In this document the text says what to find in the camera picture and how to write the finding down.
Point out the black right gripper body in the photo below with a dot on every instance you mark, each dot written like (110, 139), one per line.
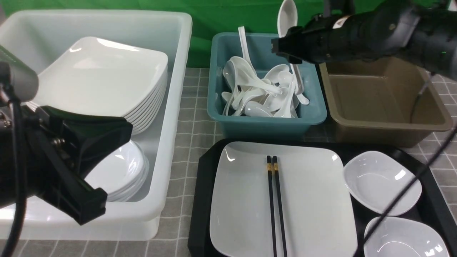
(322, 40)

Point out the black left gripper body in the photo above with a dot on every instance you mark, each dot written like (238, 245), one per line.
(62, 149)

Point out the white ceramic soup spoon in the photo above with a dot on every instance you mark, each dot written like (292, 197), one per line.
(287, 17)

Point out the small white bowl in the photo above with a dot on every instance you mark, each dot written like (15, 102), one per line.
(401, 237)
(375, 179)

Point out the large white square plate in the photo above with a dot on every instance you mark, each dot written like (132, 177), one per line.
(317, 209)

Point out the black chopstick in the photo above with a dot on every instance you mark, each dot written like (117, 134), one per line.
(271, 201)
(280, 208)

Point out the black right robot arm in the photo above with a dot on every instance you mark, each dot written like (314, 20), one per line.
(422, 36)

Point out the pile of white spoons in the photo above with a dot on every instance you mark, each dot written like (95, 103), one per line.
(270, 96)

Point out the stack of small white bowls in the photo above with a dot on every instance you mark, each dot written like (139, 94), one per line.
(122, 173)

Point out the stack of white square plates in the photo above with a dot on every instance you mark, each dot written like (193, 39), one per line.
(100, 77)

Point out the brown plastic bin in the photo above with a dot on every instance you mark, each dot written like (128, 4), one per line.
(388, 101)

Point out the teal plastic bin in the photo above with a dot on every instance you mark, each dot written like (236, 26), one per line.
(226, 45)

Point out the large white plastic tub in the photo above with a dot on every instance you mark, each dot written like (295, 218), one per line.
(37, 38)

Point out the green backdrop cloth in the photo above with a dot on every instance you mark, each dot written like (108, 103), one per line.
(209, 17)

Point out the grey checked tablecloth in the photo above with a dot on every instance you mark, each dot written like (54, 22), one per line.
(196, 132)

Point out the black plastic tray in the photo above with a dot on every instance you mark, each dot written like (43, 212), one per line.
(431, 208)

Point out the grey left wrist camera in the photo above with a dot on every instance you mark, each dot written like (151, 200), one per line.
(17, 74)

